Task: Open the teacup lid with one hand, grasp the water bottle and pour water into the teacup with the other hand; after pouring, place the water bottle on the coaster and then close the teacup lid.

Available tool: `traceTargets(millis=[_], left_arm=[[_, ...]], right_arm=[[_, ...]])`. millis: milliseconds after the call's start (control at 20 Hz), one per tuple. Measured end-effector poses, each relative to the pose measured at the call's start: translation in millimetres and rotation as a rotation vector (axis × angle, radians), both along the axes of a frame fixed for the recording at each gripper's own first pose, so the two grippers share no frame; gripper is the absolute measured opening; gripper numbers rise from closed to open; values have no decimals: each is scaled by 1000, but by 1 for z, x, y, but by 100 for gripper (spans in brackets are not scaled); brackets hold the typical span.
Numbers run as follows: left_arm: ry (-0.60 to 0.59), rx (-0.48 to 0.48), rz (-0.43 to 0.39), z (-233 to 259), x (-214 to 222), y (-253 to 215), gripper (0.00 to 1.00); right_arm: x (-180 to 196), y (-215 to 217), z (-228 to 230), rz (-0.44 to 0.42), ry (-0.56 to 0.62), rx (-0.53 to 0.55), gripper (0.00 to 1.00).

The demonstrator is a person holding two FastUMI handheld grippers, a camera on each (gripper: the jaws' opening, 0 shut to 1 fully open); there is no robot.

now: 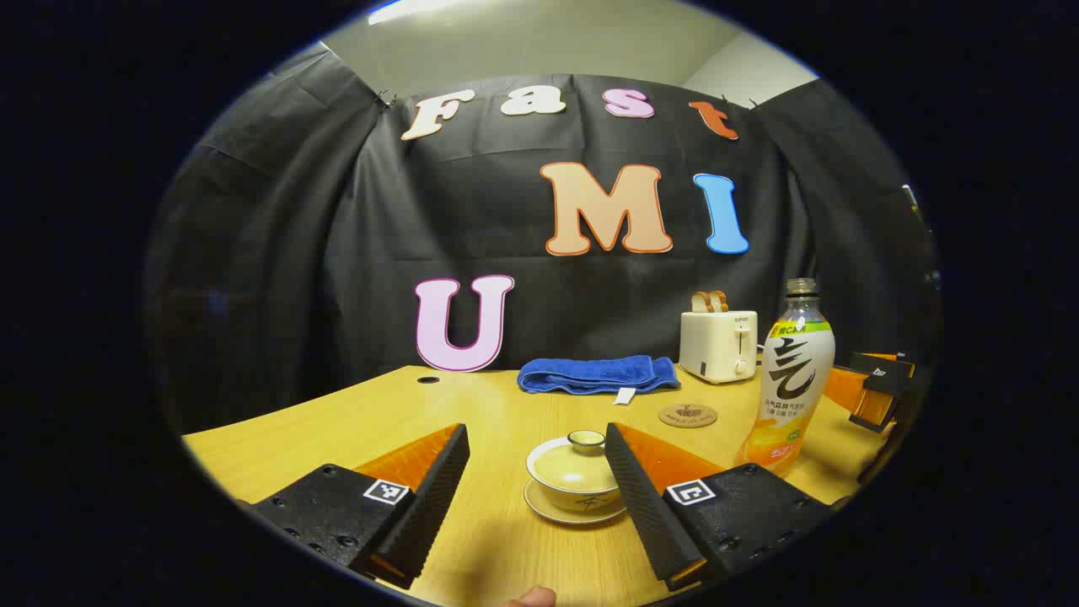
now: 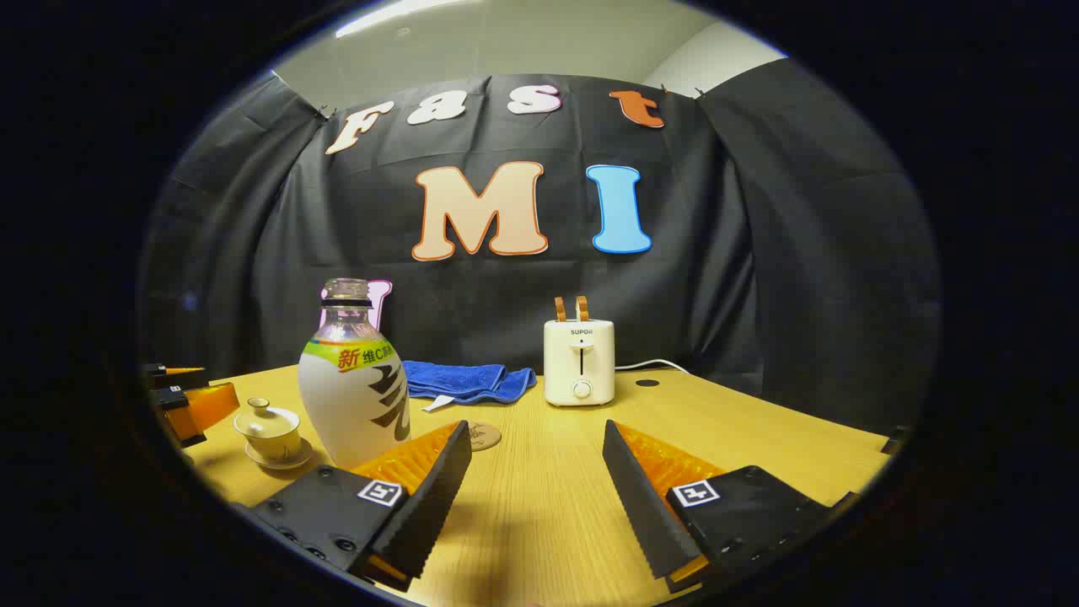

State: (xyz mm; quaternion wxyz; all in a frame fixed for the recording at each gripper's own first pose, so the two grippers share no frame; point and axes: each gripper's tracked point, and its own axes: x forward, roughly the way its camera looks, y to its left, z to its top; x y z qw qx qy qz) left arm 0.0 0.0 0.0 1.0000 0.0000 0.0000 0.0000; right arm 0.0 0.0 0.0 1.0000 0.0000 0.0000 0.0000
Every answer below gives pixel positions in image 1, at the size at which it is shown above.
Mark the clear water bottle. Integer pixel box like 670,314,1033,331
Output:
733,277,837,479

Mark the black backdrop cloth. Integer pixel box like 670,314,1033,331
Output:
145,42,941,435

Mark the round wooden coaster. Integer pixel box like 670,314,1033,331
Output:
658,403,719,429

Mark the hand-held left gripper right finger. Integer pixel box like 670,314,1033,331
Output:
604,422,837,593

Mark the blue towel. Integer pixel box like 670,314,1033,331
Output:
517,355,681,406

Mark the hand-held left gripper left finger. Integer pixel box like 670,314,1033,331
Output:
251,423,470,589

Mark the cream saucer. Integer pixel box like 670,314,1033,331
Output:
523,479,629,526

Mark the cream toaster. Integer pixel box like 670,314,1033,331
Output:
679,309,759,385

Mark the cream teacup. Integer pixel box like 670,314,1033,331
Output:
526,436,626,515

